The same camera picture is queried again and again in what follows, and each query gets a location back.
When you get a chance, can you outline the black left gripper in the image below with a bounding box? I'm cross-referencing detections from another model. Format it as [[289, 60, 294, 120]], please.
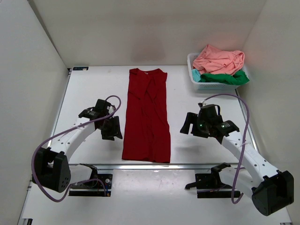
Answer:
[[98, 114, 123, 140]]

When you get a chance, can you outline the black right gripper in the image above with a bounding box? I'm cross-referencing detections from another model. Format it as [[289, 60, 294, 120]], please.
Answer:
[[180, 113, 210, 139]]

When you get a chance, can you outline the red t-shirt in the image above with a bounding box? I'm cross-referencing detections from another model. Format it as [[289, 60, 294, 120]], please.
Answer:
[[122, 68, 171, 163]]

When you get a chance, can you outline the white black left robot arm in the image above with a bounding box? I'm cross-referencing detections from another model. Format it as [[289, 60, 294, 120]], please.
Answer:
[[31, 99, 122, 193]]

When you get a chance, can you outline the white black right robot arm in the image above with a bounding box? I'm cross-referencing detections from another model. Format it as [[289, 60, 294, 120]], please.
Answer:
[[180, 104, 294, 216]]

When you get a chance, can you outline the teal t-shirt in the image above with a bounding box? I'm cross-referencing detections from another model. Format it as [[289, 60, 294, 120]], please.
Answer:
[[191, 68, 201, 83]]

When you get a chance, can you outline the pink t-shirt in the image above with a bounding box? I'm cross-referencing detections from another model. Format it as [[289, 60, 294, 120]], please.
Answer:
[[193, 45, 245, 75]]

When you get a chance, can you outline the white plastic laundry basket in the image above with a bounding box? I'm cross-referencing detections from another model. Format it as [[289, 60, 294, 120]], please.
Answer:
[[187, 53, 249, 90]]

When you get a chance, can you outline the green t-shirt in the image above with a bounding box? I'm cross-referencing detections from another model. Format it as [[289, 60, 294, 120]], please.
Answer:
[[200, 70, 250, 86]]

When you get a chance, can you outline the blue white label sticker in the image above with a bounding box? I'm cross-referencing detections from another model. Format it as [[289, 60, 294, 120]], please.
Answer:
[[72, 67, 89, 71]]

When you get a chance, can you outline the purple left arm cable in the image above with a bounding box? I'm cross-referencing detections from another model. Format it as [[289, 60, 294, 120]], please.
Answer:
[[31, 95, 122, 203]]

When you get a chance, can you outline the aluminium rail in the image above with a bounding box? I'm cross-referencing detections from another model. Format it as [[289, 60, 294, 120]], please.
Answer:
[[69, 163, 244, 171]]

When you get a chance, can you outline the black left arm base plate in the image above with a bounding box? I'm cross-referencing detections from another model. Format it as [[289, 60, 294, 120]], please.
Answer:
[[68, 170, 113, 197]]

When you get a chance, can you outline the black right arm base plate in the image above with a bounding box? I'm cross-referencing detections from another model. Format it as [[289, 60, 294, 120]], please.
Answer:
[[185, 173, 232, 199]]

